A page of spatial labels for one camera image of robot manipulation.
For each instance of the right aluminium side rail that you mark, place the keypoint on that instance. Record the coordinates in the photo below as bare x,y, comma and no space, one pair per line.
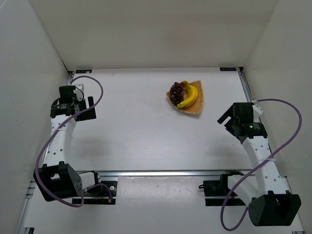
249,98

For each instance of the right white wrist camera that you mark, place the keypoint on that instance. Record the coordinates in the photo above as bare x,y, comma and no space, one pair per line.
257,111

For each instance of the front aluminium rail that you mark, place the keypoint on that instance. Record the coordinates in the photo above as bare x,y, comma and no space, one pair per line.
163,173

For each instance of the dark red fake grapes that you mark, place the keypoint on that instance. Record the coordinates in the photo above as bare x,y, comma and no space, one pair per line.
176,93

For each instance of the black corner label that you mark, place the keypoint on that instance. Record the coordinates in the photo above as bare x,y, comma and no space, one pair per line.
228,69
83,71

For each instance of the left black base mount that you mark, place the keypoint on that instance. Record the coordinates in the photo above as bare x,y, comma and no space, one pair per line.
101,195

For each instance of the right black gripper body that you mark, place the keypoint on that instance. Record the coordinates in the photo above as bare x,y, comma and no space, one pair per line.
230,121

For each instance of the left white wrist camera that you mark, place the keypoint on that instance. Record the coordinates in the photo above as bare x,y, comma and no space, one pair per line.
79,91

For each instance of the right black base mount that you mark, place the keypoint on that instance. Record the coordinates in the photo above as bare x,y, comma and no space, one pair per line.
216,190

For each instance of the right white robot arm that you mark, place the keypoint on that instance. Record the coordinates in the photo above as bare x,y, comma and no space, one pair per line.
268,199

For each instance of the left black corner label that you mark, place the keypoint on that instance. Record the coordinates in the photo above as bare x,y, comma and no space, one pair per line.
83,71

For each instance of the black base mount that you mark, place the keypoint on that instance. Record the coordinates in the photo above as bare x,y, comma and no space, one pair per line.
216,190
101,195

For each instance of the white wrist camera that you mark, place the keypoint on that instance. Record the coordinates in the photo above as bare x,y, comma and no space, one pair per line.
257,111
79,91

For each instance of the right black corner label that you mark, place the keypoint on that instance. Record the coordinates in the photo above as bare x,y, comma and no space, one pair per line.
228,69

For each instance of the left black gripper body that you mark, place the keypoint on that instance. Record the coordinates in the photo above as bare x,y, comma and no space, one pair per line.
86,112

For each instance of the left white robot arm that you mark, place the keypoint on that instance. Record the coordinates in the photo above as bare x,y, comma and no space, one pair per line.
57,175

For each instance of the yellow fake banana bunch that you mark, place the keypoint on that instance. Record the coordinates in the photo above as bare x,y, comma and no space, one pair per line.
191,95

